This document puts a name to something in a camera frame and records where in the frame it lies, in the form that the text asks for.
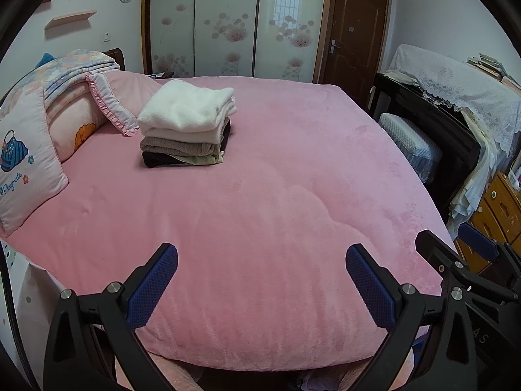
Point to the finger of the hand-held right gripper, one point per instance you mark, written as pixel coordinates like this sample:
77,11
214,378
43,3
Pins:
439,254
478,240

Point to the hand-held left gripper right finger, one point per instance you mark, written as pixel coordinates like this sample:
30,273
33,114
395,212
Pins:
368,283

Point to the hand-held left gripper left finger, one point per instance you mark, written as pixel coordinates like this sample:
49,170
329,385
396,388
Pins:
156,283

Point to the white fuzzy cardigan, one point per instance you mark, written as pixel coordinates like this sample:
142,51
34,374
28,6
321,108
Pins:
183,106

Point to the wooden drawer cabinet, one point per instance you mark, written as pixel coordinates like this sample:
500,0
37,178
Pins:
500,207

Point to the cream hanging cloth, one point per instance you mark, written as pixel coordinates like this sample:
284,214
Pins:
476,179

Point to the stool with white cover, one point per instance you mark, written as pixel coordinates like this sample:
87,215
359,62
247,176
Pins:
407,138

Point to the dark folded garment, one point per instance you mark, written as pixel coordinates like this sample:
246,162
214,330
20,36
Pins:
158,159

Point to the pink fleece bed blanket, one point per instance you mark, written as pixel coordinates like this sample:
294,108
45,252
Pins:
264,211

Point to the white dotted bed sheet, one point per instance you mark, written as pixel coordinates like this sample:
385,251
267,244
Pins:
28,293

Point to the pale yellow folded garment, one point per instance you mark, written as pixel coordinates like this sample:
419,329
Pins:
203,159

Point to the beige folded sweater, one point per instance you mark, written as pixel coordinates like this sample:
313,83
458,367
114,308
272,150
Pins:
175,146

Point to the black piano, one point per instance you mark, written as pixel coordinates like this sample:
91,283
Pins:
407,93

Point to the white lace cover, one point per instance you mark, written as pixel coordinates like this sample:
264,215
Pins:
447,77

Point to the pink embroidered pillow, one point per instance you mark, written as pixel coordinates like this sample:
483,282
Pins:
24,179

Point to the stack of books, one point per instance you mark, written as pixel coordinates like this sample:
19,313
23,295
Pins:
488,65

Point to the pink pillow with orange print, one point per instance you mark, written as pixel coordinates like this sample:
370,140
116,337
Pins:
69,122

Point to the pink ruffled pillow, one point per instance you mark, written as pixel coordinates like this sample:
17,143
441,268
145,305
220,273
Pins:
122,93

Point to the dark wooden headboard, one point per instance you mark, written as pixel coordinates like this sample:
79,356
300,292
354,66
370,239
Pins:
116,59

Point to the floral folded quilt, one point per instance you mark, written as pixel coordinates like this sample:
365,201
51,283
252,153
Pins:
73,69

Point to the brown wooden door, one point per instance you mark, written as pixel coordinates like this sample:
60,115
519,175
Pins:
358,28

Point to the blue plush toy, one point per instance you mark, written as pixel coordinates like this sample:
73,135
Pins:
44,60

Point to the floral sliding door wardrobe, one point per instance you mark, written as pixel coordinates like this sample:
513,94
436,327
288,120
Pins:
228,16

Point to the wooden wall shelf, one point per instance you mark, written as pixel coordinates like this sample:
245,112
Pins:
69,19

